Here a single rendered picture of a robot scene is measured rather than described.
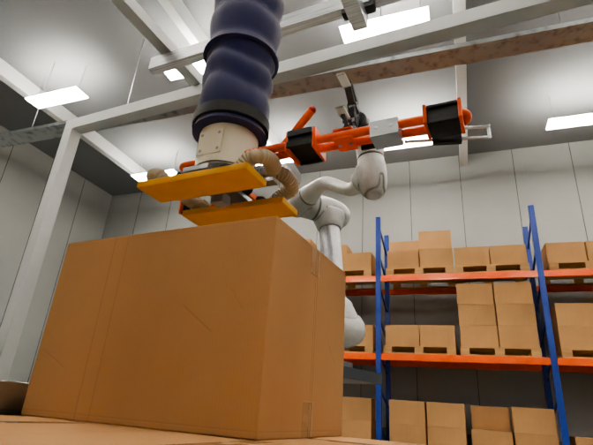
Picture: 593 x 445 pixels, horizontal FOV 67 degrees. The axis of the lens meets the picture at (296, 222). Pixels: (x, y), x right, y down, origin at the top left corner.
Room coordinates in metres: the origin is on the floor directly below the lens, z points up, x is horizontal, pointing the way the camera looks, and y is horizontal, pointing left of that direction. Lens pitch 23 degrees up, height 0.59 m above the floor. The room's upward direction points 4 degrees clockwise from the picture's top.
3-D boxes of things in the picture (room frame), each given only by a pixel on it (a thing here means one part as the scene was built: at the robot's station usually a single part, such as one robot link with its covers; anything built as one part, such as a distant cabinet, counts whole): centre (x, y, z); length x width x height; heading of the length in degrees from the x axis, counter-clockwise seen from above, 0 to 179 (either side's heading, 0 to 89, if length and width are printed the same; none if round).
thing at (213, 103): (1.12, 0.21, 1.35); 0.23 x 0.23 x 0.04
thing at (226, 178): (1.03, 0.26, 1.13); 0.34 x 0.10 x 0.05; 64
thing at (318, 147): (1.01, -0.01, 1.23); 0.10 x 0.08 x 0.06; 154
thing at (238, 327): (1.12, 0.21, 0.74); 0.60 x 0.40 x 0.40; 63
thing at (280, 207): (1.20, 0.17, 1.13); 0.34 x 0.10 x 0.05; 64
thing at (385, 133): (0.91, -0.20, 1.23); 0.07 x 0.07 x 0.04; 64
